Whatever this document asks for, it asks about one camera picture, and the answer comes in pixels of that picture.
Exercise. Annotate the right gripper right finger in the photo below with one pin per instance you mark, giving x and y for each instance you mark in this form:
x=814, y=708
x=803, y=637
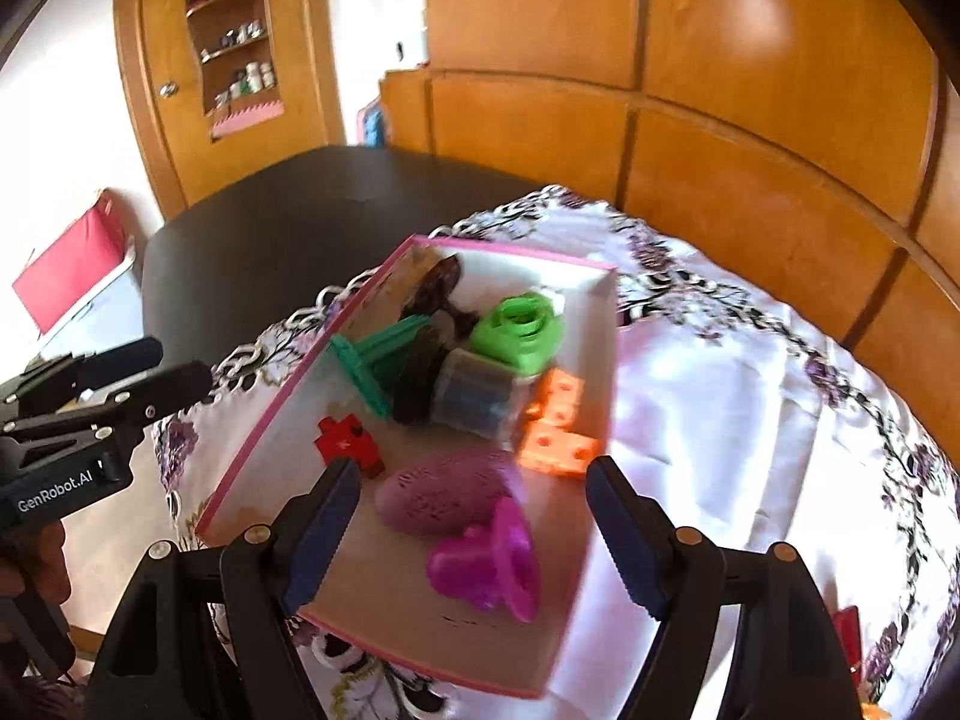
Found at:
x=678, y=581

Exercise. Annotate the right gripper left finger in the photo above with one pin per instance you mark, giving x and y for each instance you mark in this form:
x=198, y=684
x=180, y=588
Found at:
x=268, y=573

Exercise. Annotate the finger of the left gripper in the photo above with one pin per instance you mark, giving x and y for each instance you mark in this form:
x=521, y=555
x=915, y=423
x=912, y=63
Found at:
x=93, y=372
x=162, y=394

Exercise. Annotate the yellow carved oval soap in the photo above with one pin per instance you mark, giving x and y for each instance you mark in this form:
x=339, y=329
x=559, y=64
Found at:
x=445, y=495

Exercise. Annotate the black clear cylindrical jar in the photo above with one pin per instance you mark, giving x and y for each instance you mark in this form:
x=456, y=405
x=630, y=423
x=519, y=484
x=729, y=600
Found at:
x=455, y=388

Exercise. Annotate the person's left hand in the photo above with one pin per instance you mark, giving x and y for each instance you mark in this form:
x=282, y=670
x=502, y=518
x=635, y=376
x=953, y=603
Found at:
x=41, y=559

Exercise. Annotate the red board on floor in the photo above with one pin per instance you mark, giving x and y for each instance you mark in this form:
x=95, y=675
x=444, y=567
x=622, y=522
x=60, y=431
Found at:
x=81, y=257

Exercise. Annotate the red cross block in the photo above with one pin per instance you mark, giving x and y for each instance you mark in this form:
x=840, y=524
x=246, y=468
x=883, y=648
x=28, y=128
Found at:
x=348, y=438

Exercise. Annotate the red lighter tube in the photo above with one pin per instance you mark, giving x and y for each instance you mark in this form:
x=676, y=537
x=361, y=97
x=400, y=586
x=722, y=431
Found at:
x=848, y=628

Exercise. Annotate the orange perforated L block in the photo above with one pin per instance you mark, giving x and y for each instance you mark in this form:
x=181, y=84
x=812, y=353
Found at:
x=550, y=445

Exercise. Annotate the magenta spool toy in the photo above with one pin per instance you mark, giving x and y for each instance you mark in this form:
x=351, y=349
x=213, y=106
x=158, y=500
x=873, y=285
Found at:
x=491, y=565

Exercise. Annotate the teal green spool toy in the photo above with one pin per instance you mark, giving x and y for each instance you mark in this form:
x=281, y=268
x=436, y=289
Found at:
x=374, y=363

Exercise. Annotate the pink white shallow box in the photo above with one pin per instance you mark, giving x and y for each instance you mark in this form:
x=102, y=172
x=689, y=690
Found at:
x=376, y=594

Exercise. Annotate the brown hair claw clip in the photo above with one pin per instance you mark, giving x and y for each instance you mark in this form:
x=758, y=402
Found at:
x=433, y=295

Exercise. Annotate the lime green round toy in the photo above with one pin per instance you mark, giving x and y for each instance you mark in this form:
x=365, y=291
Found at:
x=522, y=332

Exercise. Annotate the silver door knob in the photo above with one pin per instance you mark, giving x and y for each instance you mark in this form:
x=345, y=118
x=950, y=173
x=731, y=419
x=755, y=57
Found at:
x=168, y=90

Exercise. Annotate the pink blue item by cabinet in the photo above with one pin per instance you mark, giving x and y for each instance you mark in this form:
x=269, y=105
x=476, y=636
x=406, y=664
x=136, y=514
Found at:
x=372, y=130

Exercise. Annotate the wooden cabinet door with shelves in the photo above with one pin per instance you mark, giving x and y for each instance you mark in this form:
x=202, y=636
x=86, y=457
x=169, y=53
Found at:
x=257, y=85

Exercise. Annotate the wooden wall cabinets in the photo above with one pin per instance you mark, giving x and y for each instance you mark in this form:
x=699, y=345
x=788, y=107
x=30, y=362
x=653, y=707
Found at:
x=809, y=146

